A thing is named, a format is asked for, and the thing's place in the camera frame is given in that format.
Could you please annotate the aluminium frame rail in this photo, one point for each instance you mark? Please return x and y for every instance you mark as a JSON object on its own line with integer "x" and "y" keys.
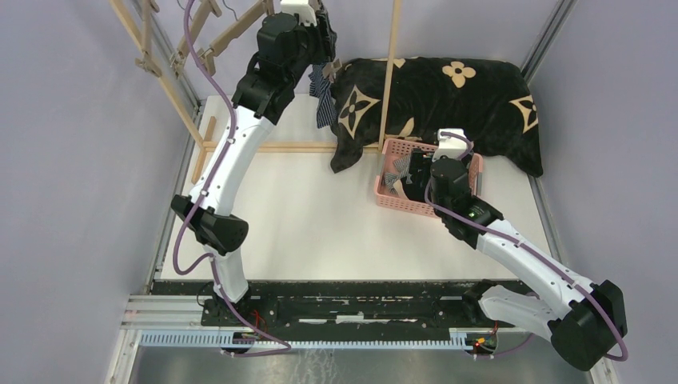
{"x": 545, "y": 38}

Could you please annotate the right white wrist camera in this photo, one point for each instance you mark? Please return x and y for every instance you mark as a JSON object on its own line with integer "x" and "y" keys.
{"x": 452, "y": 143}

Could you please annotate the wooden clothes rack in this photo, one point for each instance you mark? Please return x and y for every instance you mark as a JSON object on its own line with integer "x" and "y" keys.
{"x": 186, "y": 103}

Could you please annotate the beige clip hanger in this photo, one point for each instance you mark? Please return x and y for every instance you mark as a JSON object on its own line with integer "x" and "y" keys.
{"x": 197, "y": 20}
{"x": 146, "y": 61}
{"x": 221, "y": 42}
{"x": 329, "y": 70}

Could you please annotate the black underwear beige waistband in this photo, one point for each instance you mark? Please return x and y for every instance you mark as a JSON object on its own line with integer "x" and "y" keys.
{"x": 414, "y": 184}

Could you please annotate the grey striped underwear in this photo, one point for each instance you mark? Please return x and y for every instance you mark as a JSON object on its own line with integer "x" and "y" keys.
{"x": 391, "y": 180}

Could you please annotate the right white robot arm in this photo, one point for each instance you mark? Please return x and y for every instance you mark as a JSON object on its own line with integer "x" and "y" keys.
{"x": 583, "y": 321}

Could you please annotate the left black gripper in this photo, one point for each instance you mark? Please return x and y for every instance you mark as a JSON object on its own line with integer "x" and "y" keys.
{"x": 325, "y": 39}

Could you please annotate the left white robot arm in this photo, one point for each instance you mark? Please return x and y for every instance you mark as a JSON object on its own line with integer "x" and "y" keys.
{"x": 288, "y": 43}

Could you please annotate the black floral blanket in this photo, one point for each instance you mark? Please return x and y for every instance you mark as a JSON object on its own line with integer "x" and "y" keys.
{"x": 488, "y": 99}

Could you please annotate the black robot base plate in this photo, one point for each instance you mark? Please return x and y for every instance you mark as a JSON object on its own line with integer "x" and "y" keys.
{"x": 333, "y": 315}

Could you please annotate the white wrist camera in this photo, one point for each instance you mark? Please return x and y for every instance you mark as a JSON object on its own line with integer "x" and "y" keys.
{"x": 304, "y": 10}
{"x": 452, "y": 143}

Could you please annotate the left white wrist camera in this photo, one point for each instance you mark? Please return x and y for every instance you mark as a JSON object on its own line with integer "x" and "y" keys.
{"x": 304, "y": 10}

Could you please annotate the pink plastic basket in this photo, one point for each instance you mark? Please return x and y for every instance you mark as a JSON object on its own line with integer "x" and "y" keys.
{"x": 453, "y": 183}

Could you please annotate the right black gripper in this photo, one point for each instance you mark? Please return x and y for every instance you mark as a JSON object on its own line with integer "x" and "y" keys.
{"x": 420, "y": 159}

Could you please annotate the empty beige clip hanger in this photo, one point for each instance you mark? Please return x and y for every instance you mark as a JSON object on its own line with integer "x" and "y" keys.
{"x": 146, "y": 61}

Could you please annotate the navy striped boxer shorts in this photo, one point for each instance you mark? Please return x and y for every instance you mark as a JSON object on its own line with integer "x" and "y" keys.
{"x": 321, "y": 88}

